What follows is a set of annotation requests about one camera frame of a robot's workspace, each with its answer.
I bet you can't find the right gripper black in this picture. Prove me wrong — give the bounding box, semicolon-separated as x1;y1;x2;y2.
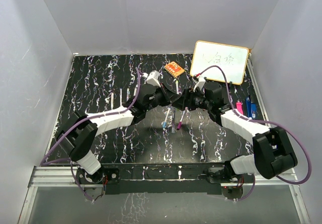
172;87;211;111

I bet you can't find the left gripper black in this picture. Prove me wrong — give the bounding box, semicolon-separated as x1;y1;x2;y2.
144;83;179;113

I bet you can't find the light blue cap marker pen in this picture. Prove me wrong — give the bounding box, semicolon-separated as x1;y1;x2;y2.
162;108;171;128

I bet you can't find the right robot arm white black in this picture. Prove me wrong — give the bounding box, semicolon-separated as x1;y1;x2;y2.
172;82;298;182

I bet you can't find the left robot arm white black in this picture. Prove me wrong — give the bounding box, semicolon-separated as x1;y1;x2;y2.
56;84;181;183

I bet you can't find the magenta cap marker pen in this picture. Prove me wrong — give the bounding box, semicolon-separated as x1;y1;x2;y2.
177;108;187;130

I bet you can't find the pink highlighter pen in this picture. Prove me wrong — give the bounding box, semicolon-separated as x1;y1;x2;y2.
236;101;244;115

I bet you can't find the orange spiral notebook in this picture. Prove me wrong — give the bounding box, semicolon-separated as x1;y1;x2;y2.
165;61;185;78

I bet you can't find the blue eraser tool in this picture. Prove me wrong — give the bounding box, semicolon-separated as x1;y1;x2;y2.
246;95;257;120

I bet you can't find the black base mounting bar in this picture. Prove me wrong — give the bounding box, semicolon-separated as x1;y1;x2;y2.
76;163;254;195

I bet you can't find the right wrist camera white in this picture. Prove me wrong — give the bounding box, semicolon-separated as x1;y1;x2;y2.
193;73;206;92

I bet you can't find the white board yellow frame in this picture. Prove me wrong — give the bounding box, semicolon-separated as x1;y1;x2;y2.
190;40;249;85

